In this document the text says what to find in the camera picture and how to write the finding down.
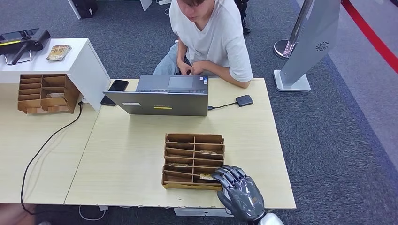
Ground person's right hand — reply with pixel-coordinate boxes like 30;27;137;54
177;60;193;76

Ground person's left hand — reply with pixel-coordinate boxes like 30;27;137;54
190;60;207;75

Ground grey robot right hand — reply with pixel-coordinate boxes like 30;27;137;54
212;165;267;223

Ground person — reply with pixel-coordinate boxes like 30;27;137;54
153;0;253;89

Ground flat cardboard slotted card tray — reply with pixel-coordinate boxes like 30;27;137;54
161;133;225;191

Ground grey laptop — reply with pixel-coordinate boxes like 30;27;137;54
103;74;209;117

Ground black smartphone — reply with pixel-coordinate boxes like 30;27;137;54
100;79;129;106

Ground black chair leg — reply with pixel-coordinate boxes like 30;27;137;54
234;0;251;35

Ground white desk legs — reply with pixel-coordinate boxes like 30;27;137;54
68;0;153;20

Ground white shelf unit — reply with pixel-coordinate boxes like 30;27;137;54
0;37;111;111

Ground grey kiosk stand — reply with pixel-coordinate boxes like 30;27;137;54
273;0;342;93

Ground black box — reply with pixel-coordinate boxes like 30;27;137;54
72;0;98;19

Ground cardboard compartment organizer box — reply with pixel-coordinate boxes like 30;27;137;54
17;74;80;114

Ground stack of printed cards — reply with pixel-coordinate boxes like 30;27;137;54
46;44;72;61

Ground black desktop device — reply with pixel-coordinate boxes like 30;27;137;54
0;28;51;66

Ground reddish brown object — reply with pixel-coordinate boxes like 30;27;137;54
0;203;39;225

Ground black USB hub with cable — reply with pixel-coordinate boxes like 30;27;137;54
207;94;254;111

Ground chrome stanchion post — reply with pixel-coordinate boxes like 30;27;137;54
273;0;313;60

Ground black power cable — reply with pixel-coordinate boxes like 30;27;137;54
20;101;84;215

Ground white adapter with cable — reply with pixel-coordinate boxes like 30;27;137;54
78;204;109;222

